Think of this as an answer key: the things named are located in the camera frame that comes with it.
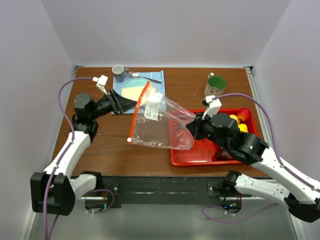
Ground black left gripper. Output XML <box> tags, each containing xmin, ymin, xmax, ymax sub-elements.
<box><xmin>89</xmin><ymin>89</ymin><xmax>139</xmax><ymax>120</ymax></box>

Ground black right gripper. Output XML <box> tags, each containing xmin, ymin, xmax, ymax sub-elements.
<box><xmin>185</xmin><ymin>110</ymin><xmax>229</xmax><ymax>151</ymax></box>

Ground clear zip top bag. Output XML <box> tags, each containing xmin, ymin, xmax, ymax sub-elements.
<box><xmin>127</xmin><ymin>82</ymin><xmax>196</xmax><ymax>151</ymax></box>

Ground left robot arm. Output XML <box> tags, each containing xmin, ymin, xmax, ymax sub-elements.
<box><xmin>30</xmin><ymin>89</ymin><xmax>137</xmax><ymax>216</ymax></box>

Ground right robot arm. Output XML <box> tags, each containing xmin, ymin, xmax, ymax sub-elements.
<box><xmin>186</xmin><ymin>112</ymin><xmax>320</xmax><ymax>223</ymax></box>

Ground cream and teal plate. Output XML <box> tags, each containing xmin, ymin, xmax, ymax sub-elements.
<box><xmin>121</xmin><ymin>78</ymin><xmax>158</xmax><ymax>103</ymax></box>

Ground red plastic tray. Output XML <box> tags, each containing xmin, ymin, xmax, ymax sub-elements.
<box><xmin>170</xmin><ymin>108</ymin><xmax>259</xmax><ymax>167</ymax></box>

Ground metal spoon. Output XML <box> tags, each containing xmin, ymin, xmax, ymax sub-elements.
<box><xmin>128</xmin><ymin>71</ymin><xmax>162</xmax><ymax>84</ymax></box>

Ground dark red plum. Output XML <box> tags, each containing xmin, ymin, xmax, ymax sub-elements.
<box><xmin>214</xmin><ymin>149</ymin><xmax>232</xmax><ymax>161</ymax></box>

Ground grey mug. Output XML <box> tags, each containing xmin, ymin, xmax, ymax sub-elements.
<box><xmin>111</xmin><ymin>65</ymin><xmax>130</xmax><ymax>83</ymax></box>

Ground yellow apple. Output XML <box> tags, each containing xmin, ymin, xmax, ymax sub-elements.
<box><xmin>229</xmin><ymin>114</ymin><xmax>241</xmax><ymax>124</ymax></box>

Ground blue checked cloth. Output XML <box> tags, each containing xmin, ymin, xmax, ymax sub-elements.
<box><xmin>111</xmin><ymin>70</ymin><xmax>167</xmax><ymax>116</ymax></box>

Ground yellow lemon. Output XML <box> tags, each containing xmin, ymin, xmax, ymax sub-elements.
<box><xmin>238</xmin><ymin>123</ymin><xmax>249</xmax><ymax>133</ymax></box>

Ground red apple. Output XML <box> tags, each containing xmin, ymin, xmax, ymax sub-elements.
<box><xmin>237</xmin><ymin>107</ymin><xmax>252</xmax><ymax>122</ymax></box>

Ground floral mug green inside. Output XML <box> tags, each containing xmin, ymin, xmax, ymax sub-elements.
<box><xmin>204</xmin><ymin>72</ymin><xmax>227</xmax><ymax>97</ymax></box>

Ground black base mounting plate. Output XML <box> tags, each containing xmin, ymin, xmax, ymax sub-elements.
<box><xmin>82</xmin><ymin>176</ymin><xmax>239</xmax><ymax>211</ymax></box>

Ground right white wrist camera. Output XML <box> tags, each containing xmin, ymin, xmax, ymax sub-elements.
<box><xmin>202</xmin><ymin>95</ymin><xmax>222</xmax><ymax>120</ymax></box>

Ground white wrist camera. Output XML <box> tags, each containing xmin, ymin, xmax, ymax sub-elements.
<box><xmin>92</xmin><ymin>75</ymin><xmax>108</xmax><ymax>95</ymax></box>
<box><xmin>202</xmin><ymin>95</ymin><xmax>222</xmax><ymax>120</ymax></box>

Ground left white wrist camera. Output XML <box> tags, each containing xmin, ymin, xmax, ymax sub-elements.
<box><xmin>92</xmin><ymin>75</ymin><xmax>108</xmax><ymax>95</ymax></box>

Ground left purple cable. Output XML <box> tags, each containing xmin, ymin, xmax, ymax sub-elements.
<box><xmin>42</xmin><ymin>76</ymin><xmax>95</xmax><ymax>240</ymax></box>

